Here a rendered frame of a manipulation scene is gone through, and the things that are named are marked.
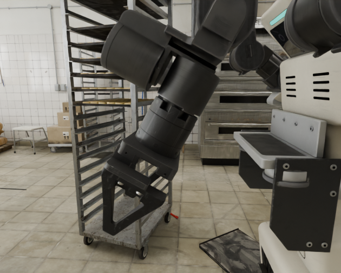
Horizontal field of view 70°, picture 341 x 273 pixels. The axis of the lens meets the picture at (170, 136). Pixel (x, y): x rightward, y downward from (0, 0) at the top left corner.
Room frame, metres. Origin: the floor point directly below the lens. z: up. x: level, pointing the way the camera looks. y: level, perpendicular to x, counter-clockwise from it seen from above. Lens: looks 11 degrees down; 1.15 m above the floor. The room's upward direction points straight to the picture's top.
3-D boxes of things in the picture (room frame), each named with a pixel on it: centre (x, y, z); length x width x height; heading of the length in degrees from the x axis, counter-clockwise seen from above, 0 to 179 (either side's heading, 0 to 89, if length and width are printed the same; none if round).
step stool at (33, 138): (4.35, 2.54, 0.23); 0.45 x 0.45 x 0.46; 78
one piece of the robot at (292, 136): (0.49, -0.23, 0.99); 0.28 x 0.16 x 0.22; 176
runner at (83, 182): (1.84, 0.50, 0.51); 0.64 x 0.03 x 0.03; 160
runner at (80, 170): (1.84, 0.50, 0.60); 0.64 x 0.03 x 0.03; 160
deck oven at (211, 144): (3.79, -1.22, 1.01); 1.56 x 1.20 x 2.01; 86
